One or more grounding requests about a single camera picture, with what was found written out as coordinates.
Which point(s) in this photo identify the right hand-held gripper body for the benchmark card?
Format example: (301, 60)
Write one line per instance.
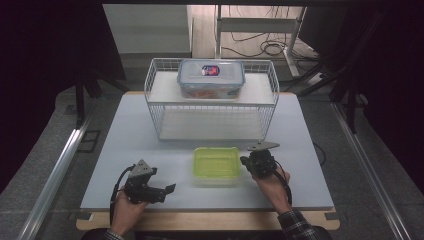
(263, 161)

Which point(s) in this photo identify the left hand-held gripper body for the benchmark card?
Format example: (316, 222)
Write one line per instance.
(140, 176)

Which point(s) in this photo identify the white cabinet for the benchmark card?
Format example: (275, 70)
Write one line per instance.
(146, 30)

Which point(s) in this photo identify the wooden table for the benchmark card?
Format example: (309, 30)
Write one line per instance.
(200, 220)

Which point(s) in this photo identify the dark curtain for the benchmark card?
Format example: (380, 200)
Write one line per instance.
(393, 66)
(40, 50)

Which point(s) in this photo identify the clear container with blue-rimmed lid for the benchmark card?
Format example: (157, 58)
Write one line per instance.
(210, 78)

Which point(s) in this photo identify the white power strip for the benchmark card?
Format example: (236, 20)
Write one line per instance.
(316, 78)

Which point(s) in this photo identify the black metal stand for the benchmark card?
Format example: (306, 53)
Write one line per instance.
(80, 100)
(350, 100)

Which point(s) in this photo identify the person's left hand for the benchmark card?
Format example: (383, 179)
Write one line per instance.
(128, 213)

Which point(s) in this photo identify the aluminium floor rail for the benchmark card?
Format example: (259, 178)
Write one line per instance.
(53, 173)
(370, 173)

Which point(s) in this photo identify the white table cover board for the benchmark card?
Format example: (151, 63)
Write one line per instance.
(140, 133)

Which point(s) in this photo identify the clear container with green lid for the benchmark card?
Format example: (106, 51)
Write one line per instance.
(216, 165)

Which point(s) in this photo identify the person's right hand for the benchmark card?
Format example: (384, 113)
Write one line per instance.
(273, 190)

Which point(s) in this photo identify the white desk frame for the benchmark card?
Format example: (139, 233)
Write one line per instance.
(256, 25)

